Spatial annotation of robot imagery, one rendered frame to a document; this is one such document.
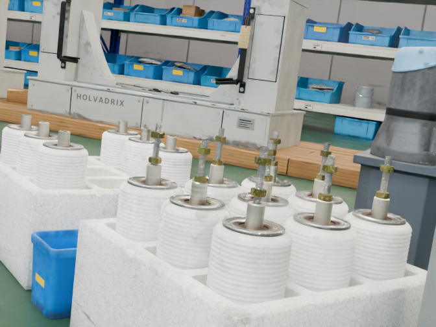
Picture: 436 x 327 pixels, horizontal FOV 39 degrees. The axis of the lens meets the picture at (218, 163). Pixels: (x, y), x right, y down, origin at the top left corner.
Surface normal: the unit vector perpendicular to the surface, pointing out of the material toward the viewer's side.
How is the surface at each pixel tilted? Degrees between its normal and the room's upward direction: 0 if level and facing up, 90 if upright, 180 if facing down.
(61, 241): 88
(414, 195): 90
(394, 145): 73
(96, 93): 90
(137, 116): 90
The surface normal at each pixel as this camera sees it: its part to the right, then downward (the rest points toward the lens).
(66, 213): 0.56, 0.19
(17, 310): 0.12, -0.98
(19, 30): 0.90, 0.18
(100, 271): -0.79, 0.00
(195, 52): -0.41, 0.09
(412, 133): -0.26, -0.19
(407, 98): -0.63, 0.04
